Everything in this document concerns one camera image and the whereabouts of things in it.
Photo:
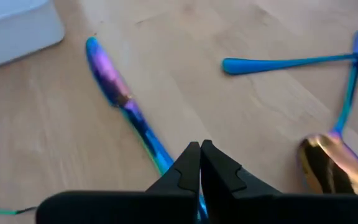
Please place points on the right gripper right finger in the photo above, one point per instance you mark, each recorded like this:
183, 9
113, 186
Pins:
259, 208

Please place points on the iridescent rainbow table knife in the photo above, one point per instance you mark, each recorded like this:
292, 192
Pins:
110, 74

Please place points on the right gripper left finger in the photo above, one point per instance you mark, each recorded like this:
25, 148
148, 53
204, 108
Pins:
135, 208

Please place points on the iridescent rainbow spoon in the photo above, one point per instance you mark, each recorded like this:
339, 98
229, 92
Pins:
331, 165

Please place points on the white plastic cutlery tray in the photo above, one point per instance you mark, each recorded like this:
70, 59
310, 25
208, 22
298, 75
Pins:
11, 37

